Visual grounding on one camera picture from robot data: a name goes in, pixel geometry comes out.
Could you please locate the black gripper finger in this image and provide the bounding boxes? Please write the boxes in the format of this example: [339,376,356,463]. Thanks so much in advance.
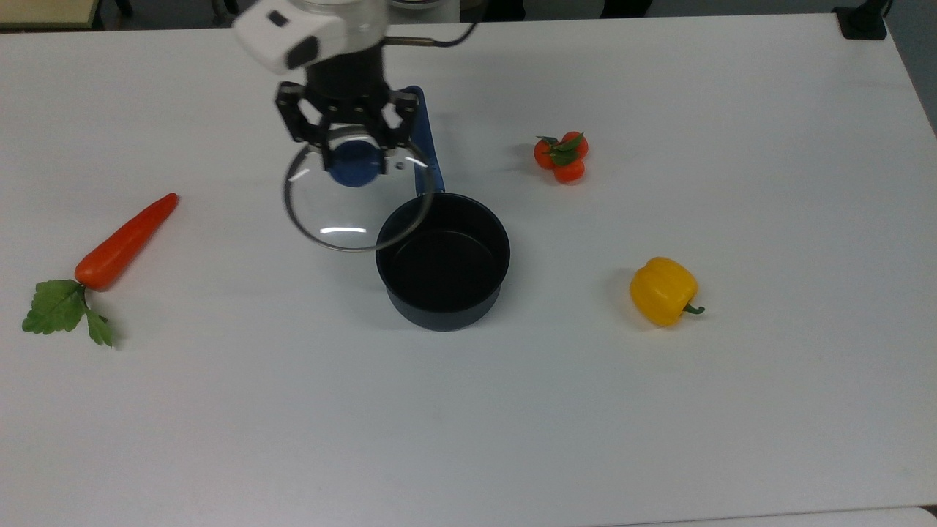
[275,80,335,171]
[371,88,422,176]

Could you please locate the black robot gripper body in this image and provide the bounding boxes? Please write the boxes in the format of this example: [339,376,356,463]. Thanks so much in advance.
[302,44,401,123]

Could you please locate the glass lid with blue knob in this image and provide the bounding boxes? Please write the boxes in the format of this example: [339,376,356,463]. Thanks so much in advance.
[283,123,444,254]

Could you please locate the orange toy fruit cluster leaves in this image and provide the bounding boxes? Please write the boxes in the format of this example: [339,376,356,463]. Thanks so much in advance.
[532,130,590,186]

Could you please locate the orange toy carrot green leaves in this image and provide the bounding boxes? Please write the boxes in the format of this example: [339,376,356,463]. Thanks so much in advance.
[21,192,180,348]

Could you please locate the wooden cabinet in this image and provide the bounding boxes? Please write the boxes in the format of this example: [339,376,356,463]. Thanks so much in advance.
[0,0,101,29]

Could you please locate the yellow toy bell pepper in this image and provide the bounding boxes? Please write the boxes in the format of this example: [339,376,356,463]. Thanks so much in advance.
[629,256,706,328]

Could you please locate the black table clamp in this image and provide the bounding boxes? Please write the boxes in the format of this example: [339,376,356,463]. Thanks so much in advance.
[833,0,892,40]

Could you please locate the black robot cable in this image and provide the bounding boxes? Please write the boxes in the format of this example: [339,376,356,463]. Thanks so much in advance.
[384,20,478,50]

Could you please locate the dark blue saucepan blue handle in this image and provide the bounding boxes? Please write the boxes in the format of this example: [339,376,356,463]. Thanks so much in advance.
[375,85,512,332]

